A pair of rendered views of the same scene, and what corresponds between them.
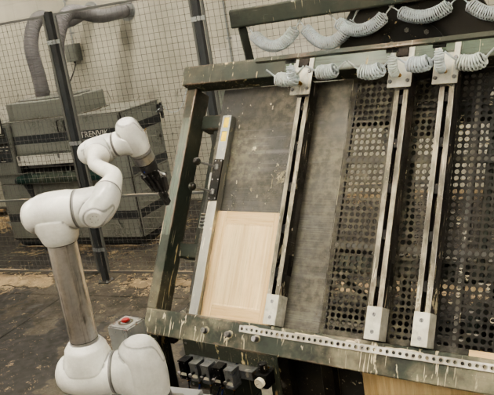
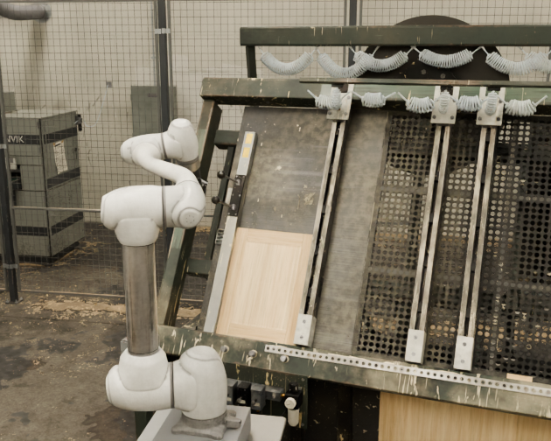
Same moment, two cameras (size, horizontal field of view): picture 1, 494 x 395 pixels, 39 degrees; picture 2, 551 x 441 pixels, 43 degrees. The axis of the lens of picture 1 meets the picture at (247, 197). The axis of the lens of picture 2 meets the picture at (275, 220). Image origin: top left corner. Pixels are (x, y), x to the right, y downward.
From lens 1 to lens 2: 82 cm
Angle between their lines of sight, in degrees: 15
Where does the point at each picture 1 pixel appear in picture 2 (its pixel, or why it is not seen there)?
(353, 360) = (392, 381)
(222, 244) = (242, 262)
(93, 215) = (191, 214)
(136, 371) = (203, 384)
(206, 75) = (230, 88)
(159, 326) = (168, 344)
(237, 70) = (267, 87)
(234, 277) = (256, 296)
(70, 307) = (140, 312)
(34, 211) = (121, 206)
